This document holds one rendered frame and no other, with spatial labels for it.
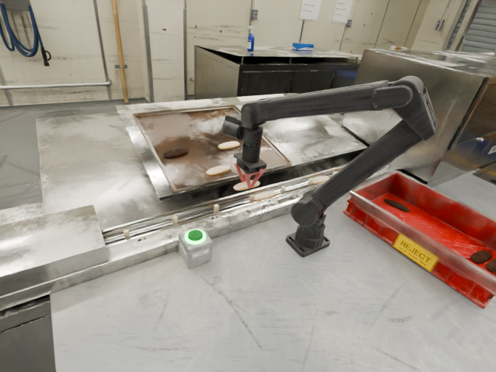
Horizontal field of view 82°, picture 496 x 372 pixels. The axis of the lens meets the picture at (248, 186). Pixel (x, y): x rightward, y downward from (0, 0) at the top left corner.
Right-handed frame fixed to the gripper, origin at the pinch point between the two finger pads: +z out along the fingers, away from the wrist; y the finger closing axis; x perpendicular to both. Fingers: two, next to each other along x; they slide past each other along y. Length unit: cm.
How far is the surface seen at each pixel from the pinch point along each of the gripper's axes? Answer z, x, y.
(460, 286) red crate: 10, -35, -57
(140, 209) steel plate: 10.7, 31.7, 14.6
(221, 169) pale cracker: 2.1, 1.6, 14.7
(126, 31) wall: -4, -49, 370
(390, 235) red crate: 8.2, -33.7, -35.0
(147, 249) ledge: 6.8, 35.7, -8.5
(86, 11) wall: -23, -6, 370
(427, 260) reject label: 8, -34, -48
